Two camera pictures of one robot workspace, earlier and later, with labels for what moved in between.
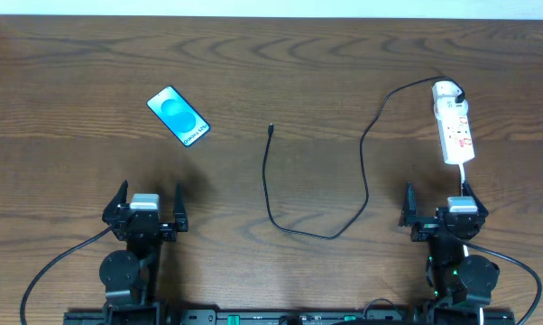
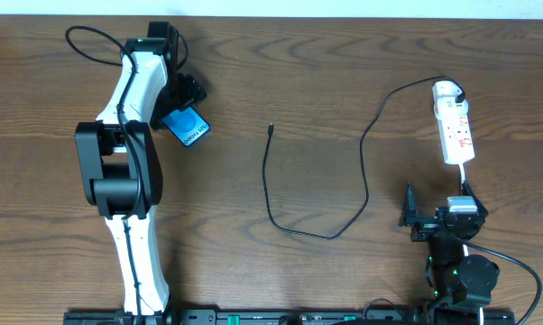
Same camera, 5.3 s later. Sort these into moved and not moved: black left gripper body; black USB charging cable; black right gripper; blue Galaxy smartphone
Moved: black left gripper body
Not moved: black USB charging cable; black right gripper; blue Galaxy smartphone
